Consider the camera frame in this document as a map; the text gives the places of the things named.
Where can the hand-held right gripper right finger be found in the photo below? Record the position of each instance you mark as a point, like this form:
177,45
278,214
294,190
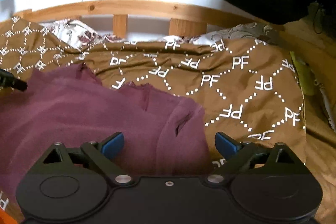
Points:
225,145

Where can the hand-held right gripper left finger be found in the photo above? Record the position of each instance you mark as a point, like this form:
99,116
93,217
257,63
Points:
113,146

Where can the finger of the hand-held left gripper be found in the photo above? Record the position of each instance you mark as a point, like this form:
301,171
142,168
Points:
13,81

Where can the maroon long-sleeve shirt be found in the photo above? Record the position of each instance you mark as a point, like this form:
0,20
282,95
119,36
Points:
78,113

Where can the brown patterned blanket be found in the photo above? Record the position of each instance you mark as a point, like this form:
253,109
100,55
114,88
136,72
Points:
210,82

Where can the plain brown bed sheet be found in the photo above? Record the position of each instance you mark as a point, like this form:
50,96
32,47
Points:
323,161

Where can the yellow-green cloth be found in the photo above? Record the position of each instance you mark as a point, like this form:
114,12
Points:
302,74

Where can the wooden bed frame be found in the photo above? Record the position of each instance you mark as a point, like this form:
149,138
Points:
131,5

